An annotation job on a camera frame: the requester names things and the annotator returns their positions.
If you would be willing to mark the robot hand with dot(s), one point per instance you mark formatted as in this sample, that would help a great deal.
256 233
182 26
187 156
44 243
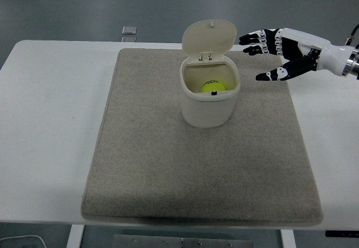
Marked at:
331 55

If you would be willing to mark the yellow-green tennis ball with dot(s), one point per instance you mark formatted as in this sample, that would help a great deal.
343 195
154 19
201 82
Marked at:
210 86

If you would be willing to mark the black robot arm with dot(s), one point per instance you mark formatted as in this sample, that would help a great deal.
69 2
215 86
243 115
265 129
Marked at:
352 63

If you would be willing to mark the cream lidded plastic bin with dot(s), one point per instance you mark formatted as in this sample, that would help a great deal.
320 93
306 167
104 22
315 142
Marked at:
206 112

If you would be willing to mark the black table control panel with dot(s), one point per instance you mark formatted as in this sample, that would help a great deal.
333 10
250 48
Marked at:
342 233

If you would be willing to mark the beige fabric mat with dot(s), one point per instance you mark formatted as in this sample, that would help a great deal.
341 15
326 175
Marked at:
182 169

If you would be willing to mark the white table leg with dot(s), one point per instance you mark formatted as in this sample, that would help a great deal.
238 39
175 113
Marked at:
75 236
287 239

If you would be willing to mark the silver square floor plate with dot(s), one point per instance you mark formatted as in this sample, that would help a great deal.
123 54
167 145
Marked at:
128 39
129 30

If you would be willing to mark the grey metal plate with screws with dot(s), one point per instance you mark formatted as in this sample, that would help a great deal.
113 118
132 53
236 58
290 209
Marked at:
146 242

